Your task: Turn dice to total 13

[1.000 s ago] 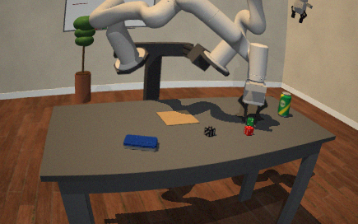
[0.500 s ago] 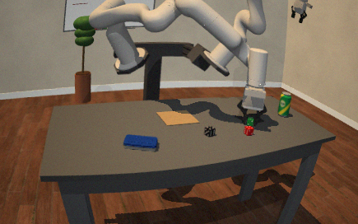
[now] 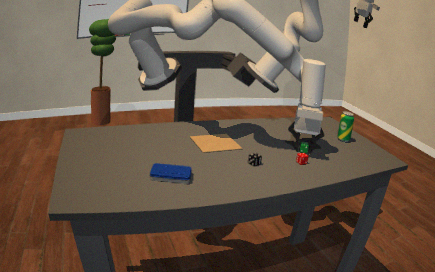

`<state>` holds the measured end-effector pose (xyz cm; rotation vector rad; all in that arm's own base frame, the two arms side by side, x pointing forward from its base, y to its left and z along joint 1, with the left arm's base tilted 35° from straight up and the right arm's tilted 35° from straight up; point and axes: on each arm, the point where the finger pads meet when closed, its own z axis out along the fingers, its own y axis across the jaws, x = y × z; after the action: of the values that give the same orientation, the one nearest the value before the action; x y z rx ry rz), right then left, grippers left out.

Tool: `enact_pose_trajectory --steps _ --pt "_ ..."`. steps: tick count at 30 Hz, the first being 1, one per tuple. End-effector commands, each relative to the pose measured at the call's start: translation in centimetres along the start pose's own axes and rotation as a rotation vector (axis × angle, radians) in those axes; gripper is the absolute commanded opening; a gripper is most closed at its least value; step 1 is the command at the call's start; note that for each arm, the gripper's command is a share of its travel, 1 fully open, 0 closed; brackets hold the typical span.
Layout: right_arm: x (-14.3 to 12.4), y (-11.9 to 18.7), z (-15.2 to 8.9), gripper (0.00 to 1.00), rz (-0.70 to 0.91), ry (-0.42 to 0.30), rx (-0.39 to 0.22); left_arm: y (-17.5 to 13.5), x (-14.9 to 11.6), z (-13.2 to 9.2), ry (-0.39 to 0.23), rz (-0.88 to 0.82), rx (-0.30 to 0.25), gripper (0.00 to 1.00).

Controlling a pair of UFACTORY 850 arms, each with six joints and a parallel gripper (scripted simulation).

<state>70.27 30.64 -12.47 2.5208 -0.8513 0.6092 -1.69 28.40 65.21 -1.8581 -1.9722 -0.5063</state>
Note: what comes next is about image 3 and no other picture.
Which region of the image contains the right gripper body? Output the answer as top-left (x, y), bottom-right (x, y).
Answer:
top-left (294, 103), bottom-right (321, 135)

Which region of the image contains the red die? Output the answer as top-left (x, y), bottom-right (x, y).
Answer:
top-left (296, 153), bottom-right (309, 165)

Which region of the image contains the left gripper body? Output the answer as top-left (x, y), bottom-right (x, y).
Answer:
top-left (355, 0), bottom-right (373, 17)

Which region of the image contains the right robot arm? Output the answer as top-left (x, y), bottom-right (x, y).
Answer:
top-left (108, 0), bottom-right (326, 121)

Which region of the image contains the green die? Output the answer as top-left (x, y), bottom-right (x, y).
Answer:
top-left (300, 142), bottom-right (308, 153)

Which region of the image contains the black die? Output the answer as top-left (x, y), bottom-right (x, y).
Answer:
top-left (248, 153), bottom-right (262, 166)

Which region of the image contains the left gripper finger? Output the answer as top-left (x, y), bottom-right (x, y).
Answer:
top-left (354, 7), bottom-right (359, 22)
top-left (363, 12), bottom-right (373, 28)

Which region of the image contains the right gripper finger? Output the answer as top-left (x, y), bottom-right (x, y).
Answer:
top-left (288, 121), bottom-right (301, 151)
top-left (309, 128), bottom-right (324, 153)

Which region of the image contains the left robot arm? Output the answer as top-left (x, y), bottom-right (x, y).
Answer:
top-left (248, 0), bottom-right (323, 88)

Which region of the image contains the tan flat mat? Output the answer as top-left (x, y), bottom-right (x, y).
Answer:
top-left (190, 134), bottom-right (243, 153)

